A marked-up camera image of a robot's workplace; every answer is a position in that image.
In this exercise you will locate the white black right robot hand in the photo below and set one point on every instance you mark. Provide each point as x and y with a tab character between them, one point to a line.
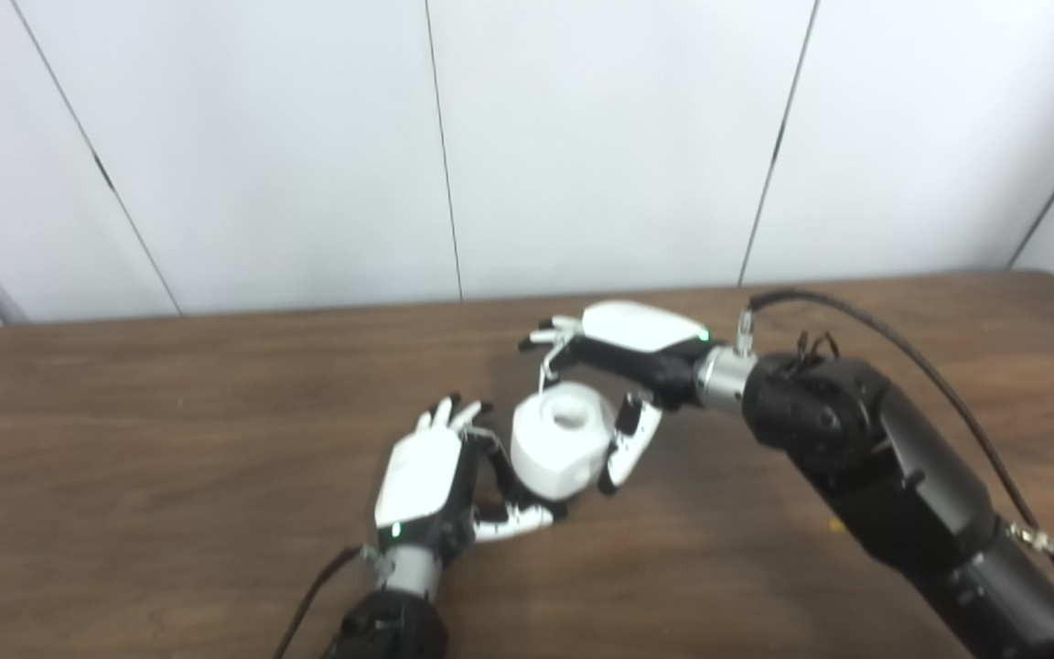
641	329

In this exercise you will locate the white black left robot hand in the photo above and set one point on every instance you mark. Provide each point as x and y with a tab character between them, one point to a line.
417	480

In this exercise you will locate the round white piece with holes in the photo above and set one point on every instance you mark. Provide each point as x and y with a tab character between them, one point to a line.
554	453

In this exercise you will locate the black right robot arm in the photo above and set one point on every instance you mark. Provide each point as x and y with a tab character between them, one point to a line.
884	458

